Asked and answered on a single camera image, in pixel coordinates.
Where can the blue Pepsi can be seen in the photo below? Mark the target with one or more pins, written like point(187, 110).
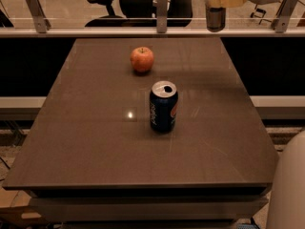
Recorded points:
point(163, 106)

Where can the middle metal railing bracket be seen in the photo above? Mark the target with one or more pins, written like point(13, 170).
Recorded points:
point(161, 16)

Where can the metal railing bracket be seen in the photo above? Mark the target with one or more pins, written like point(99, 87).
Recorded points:
point(161, 16)
point(281, 21)
point(40, 20)

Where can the right metal railing bracket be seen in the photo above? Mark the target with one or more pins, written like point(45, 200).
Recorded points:
point(281, 21)

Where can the wooden chair frame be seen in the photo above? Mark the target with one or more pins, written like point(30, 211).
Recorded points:
point(258, 13)

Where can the black office chair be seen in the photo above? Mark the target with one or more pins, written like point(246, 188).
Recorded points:
point(142, 13)

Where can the red apple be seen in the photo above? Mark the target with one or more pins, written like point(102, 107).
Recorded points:
point(142, 59)

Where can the wooden box under table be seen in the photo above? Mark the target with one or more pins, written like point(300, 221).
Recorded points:
point(15, 209)

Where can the left metal railing bracket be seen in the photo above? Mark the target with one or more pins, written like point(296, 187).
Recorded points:
point(40, 20)

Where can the silver blue Red Bull can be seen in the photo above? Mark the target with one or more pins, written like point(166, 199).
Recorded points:
point(215, 15)

